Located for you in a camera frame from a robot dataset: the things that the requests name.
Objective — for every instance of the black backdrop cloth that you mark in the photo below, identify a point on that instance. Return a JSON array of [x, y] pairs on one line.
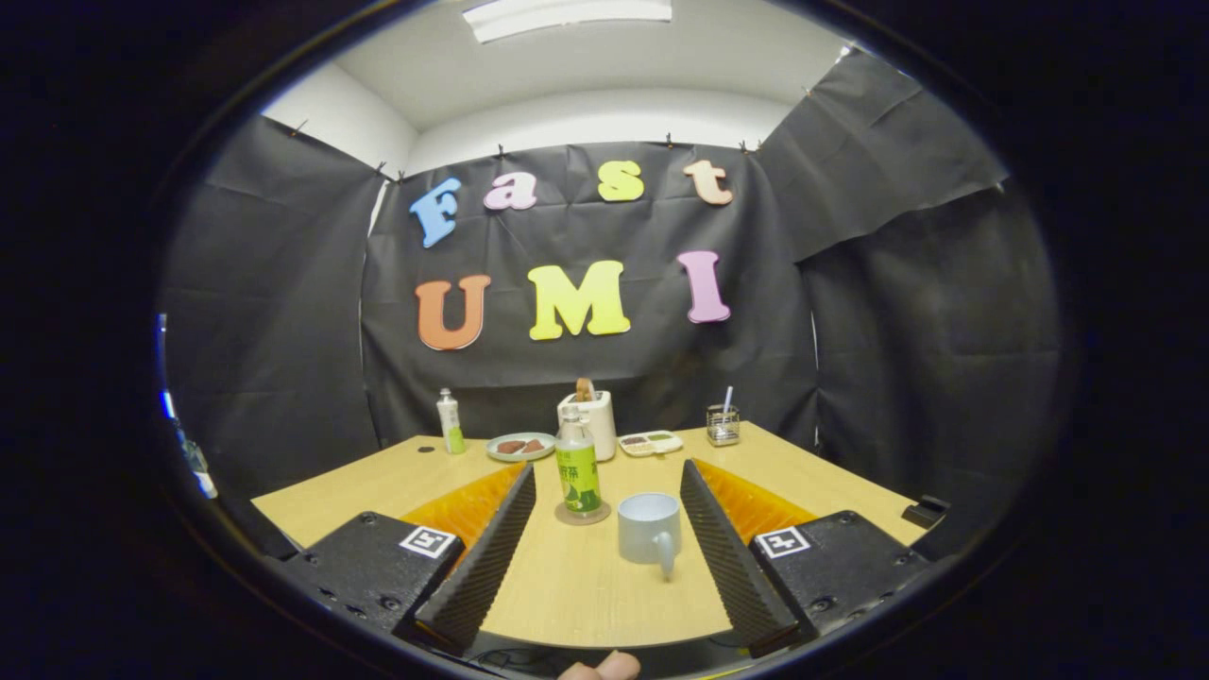
[[567, 236]]

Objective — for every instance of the white divided tray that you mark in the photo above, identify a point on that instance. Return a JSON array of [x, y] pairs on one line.
[[650, 445]]

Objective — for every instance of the long ceiling light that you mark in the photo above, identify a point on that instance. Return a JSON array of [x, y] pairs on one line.
[[567, 17]]

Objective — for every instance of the grey patterned object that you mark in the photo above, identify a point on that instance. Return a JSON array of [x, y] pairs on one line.
[[196, 463]]

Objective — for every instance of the green label juice bottle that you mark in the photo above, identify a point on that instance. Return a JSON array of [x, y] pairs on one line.
[[578, 477]]

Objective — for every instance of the wooden table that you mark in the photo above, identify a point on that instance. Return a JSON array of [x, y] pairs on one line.
[[586, 595]]

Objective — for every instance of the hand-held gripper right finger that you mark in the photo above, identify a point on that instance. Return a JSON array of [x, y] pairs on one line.
[[727, 567]]

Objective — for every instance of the brown toast slice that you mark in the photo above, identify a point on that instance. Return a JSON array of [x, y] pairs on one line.
[[586, 389]]

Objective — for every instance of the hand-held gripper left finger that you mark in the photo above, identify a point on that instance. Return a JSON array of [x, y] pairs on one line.
[[486, 576]]

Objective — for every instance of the cream toaster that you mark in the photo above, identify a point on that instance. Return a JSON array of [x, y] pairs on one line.
[[601, 425]]

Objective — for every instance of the small black block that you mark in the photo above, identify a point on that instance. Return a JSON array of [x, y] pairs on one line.
[[926, 512]]

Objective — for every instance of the pale green plate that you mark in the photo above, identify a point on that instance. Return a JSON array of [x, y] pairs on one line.
[[519, 456]]

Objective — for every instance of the round brown coaster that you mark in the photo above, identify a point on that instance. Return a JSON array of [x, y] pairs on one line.
[[565, 517]]

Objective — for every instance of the pale grey cup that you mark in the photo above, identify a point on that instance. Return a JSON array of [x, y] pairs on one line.
[[647, 529]]

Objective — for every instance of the small white green bottle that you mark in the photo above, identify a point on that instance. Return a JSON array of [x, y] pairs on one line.
[[451, 425]]

